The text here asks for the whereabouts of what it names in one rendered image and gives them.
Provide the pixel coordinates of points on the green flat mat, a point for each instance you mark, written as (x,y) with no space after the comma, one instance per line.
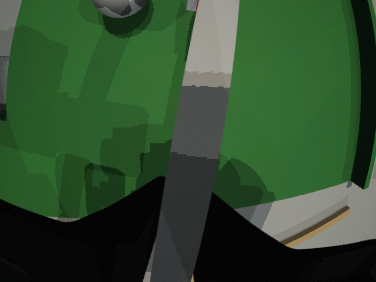
(92,102)

